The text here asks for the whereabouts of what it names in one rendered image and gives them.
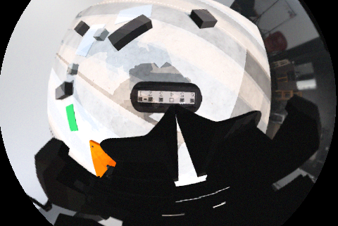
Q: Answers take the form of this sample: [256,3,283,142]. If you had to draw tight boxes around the green flat square panel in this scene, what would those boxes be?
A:
[65,104,79,131]

